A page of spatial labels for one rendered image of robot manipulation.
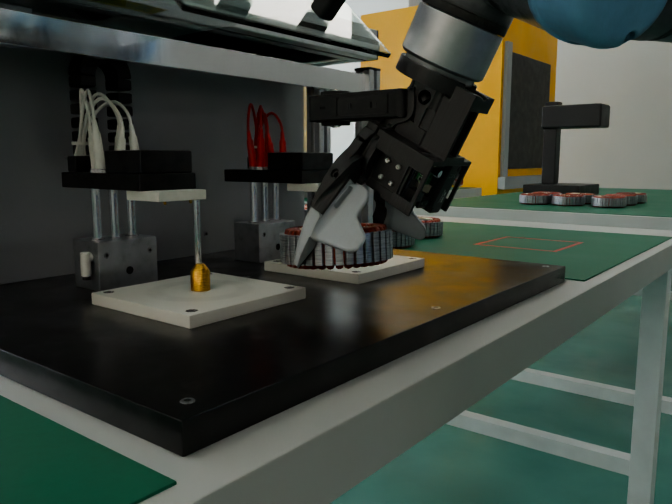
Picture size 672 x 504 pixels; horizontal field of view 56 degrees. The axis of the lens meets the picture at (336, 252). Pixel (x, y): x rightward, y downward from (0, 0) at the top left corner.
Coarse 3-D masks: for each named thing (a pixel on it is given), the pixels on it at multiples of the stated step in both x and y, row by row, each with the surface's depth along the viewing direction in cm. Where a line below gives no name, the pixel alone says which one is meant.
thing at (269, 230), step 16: (240, 224) 88; (256, 224) 86; (272, 224) 88; (288, 224) 91; (240, 240) 88; (256, 240) 86; (272, 240) 88; (240, 256) 89; (256, 256) 87; (272, 256) 88
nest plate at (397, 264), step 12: (264, 264) 81; (276, 264) 79; (384, 264) 78; (396, 264) 78; (408, 264) 80; (420, 264) 83; (312, 276) 76; (324, 276) 75; (336, 276) 74; (348, 276) 73; (360, 276) 72; (372, 276) 74; (384, 276) 76
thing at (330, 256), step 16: (368, 224) 65; (384, 224) 63; (288, 240) 59; (368, 240) 58; (384, 240) 59; (288, 256) 60; (320, 256) 57; (336, 256) 57; (352, 256) 57; (368, 256) 58; (384, 256) 60
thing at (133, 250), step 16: (80, 240) 69; (96, 240) 69; (112, 240) 69; (128, 240) 70; (144, 240) 72; (96, 256) 67; (112, 256) 68; (128, 256) 70; (144, 256) 72; (80, 272) 70; (96, 272) 68; (112, 272) 69; (128, 272) 70; (144, 272) 72; (96, 288) 68; (112, 288) 69
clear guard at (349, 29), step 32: (0, 0) 59; (32, 0) 59; (64, 0) 59; (96, 0) 59; (128, 0) 59; (160, 0) 59; (192, 0) 41; (224, 0) 44; (256, 0) 47; (288, 0) 52; (160, 32) 74; (192, 32) 74; (288, 32) 48; (320, 32) 51; (352, 32) 56
